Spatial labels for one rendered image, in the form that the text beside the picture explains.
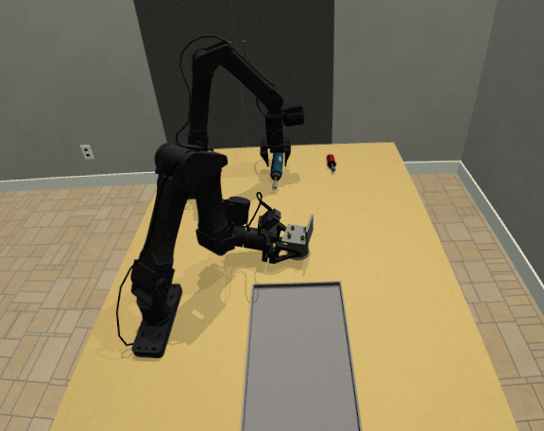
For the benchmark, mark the black cylinder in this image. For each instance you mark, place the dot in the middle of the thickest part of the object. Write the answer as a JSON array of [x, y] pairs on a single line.
[[304, 251]]

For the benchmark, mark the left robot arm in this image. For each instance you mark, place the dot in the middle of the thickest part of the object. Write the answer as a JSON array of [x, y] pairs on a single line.
[[203, 67]]

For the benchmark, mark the dark blue electric nut driver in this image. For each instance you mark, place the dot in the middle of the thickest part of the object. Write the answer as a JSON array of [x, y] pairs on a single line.
[[276, 168]]

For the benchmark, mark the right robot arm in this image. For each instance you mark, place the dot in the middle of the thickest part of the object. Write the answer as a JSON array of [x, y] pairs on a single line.
[[220, 229]]

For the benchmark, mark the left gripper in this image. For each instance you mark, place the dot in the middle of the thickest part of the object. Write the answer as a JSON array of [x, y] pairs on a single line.
[[276, 145]]

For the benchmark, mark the red-handled nut driver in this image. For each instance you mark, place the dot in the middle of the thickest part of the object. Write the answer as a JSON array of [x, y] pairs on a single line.
[[331, 162]]

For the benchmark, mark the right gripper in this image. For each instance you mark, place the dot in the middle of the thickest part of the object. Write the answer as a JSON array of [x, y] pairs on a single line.
[[257, 238]]

